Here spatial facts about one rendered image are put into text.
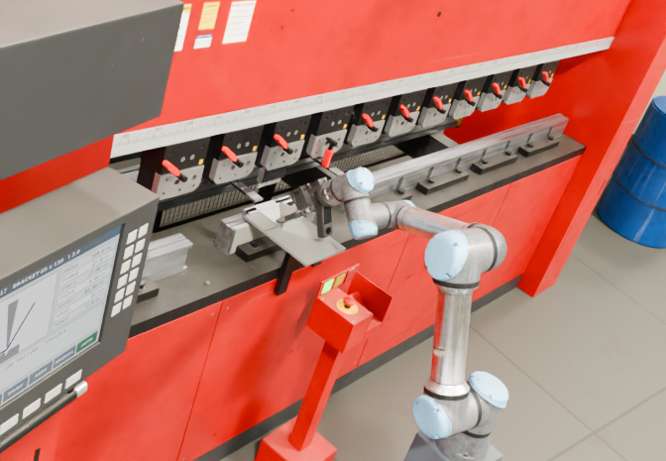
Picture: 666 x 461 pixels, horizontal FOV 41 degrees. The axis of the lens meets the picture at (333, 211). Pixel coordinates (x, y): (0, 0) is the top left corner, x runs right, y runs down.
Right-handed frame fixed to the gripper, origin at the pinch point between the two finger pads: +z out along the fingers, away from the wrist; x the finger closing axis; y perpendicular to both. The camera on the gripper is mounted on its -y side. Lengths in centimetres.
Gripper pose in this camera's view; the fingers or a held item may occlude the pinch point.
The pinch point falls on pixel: (286, 219)
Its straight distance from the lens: 274.5
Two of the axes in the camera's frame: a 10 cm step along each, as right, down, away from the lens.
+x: -6.4, 2.2, -7.3
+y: -3.6, -9.3, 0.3
